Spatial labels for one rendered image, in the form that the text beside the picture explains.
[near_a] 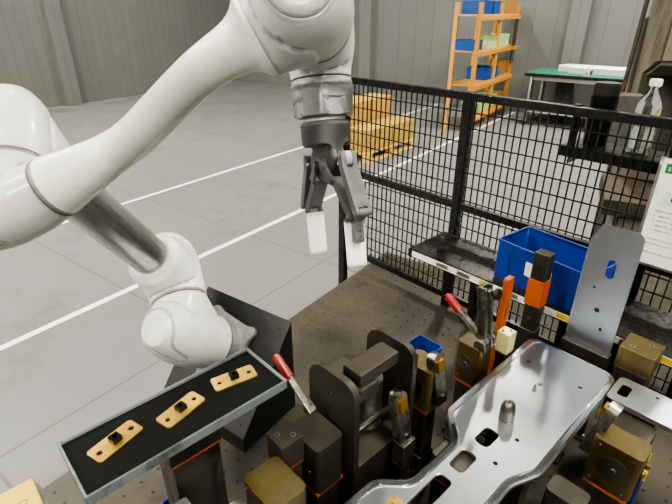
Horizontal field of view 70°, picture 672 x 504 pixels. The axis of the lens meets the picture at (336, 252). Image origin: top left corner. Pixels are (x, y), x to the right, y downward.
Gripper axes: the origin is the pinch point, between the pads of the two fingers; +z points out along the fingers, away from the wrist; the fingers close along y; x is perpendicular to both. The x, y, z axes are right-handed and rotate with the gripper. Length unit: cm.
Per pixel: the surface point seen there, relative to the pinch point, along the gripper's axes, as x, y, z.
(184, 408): -24.6, -15.9, 26.5
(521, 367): 55, -14, 41
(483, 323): 45, -16, 27
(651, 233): 103, -12, 14
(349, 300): 56, -107, 45
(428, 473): 15.7, -0.3, 46.2
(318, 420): -0.9, -12.6, 35.3
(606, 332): 78, -8, 35
